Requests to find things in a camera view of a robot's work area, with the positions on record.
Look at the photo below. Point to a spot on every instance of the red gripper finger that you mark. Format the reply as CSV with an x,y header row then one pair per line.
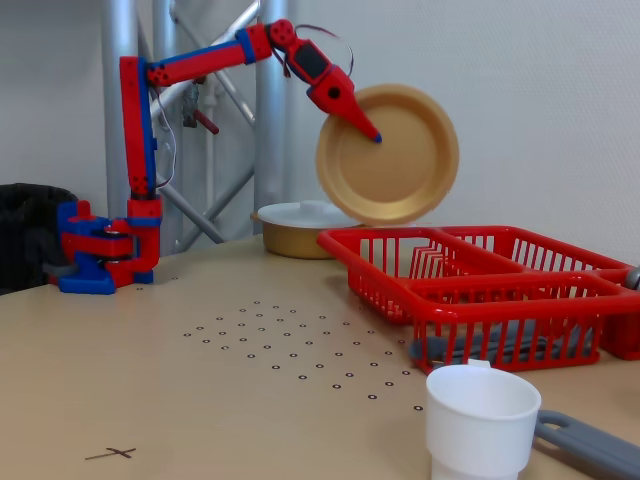
x,y
340,97

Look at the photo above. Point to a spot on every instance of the red blue gripper body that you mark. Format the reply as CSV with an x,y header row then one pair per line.
x,y
338,95

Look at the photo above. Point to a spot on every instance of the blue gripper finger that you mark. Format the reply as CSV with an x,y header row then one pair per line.
x,y
378,138

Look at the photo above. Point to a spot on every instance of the gold plastic plate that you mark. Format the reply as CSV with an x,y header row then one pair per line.
x,y
395,170

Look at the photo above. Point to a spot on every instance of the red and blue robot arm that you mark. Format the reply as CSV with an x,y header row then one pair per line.
x,y
135,125

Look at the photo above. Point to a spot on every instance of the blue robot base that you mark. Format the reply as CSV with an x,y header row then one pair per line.
x,y
80,285

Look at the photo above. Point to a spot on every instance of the silver metal truss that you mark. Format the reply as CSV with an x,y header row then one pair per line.
x,y
272,150

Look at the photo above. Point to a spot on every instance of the white pot lid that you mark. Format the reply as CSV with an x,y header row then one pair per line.
x,y
295,212

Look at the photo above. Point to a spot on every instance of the gold plastic pot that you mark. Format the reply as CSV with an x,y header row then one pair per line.
x,y
287,242

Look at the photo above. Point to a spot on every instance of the red plastic dish rack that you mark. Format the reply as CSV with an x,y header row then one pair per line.
x,y
500,297

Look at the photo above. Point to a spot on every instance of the grey plastic cutlery piece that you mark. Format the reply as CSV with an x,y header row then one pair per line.
x,y
435,347
505,332

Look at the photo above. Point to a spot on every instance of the grey plastic spoon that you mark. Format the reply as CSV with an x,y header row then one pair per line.
x,y
635,278

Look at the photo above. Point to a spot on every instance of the white plastic cup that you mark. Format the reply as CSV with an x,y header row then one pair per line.
x,y
480,425

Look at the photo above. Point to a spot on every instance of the grey table clamp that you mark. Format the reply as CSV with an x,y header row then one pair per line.
x,y
57,270

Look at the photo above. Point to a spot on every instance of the black waste bin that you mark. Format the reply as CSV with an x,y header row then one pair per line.
x,y
25,235

